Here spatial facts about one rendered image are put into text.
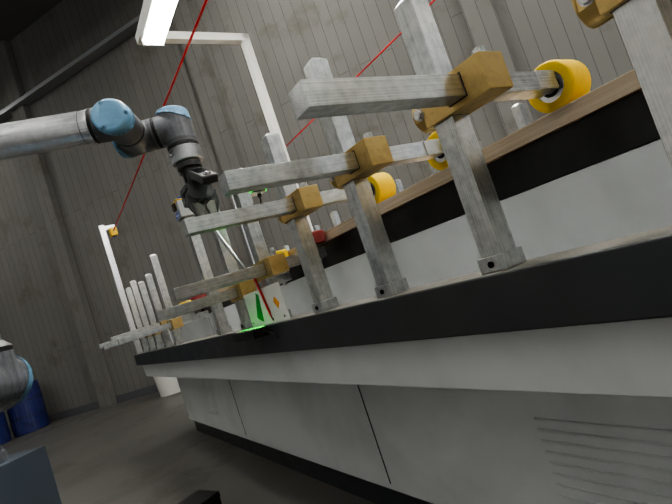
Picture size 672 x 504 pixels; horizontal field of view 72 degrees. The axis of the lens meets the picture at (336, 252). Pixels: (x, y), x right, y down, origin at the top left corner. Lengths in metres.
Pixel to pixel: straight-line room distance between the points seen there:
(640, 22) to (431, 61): 0.26
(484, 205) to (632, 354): 0.25
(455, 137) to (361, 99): 0.19
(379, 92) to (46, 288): 8.63
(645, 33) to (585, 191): 0.33
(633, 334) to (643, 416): 0.31
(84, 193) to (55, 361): 2.88
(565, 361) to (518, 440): 0.44
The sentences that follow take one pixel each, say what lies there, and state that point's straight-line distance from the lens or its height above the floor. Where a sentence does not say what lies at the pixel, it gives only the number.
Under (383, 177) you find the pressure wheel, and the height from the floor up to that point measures 0.96.
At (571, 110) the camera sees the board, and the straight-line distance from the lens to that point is 0.81.
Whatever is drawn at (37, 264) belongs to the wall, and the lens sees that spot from 9.13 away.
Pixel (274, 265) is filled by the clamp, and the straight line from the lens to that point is 1.20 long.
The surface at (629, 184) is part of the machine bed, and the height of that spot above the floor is 0.75.
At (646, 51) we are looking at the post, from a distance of 0.55.
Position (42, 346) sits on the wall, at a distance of 9.32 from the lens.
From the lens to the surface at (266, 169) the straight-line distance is 0.72.
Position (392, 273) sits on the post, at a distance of 0.84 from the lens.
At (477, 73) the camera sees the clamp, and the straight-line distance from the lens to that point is 0.64.
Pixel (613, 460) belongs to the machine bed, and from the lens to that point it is 0.99.
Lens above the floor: 0.76
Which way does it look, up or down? 3 degrees up
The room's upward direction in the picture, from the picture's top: 19 degrees counter-clockwise
